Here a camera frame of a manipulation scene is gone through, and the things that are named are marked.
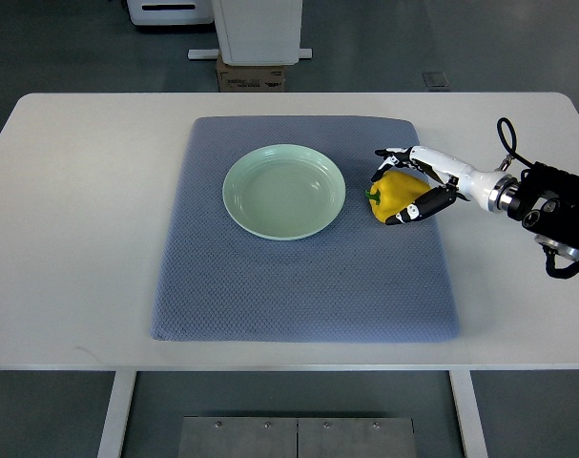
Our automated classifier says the left white table leg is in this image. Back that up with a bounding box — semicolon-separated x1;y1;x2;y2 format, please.
97;369;136;458

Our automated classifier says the white pedestal machine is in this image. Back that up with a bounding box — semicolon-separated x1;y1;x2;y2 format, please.
187;0;313;67

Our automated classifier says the light green plate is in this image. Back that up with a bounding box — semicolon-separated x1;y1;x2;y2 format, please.
222;144;346;241

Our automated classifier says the yellow bell pepper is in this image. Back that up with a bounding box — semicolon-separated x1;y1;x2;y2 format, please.
365;171;431;223

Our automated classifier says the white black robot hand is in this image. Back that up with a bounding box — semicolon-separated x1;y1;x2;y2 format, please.
367;146;518;225

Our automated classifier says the metal base plate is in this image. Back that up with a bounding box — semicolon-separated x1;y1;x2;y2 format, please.
178;417;417;457

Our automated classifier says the blue textured mat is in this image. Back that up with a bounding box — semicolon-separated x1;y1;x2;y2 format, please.
150;115;459;343

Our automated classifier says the cardboard box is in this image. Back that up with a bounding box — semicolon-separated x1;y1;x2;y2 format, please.
216;55;285;93

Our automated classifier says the white cabinet with slot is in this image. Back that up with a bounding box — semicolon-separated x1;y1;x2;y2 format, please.
125;0;214;26

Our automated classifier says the grey floor socket plate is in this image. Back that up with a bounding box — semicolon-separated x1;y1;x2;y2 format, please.
422;72;450;90

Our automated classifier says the white table leg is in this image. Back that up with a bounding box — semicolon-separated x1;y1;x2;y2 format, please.
449;370;488;458
97;369;136;458

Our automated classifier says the right white table leg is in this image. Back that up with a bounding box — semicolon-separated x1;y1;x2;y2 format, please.
449;370;488;458

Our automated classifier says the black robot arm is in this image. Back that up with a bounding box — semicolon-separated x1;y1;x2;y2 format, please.
491;117;579;280

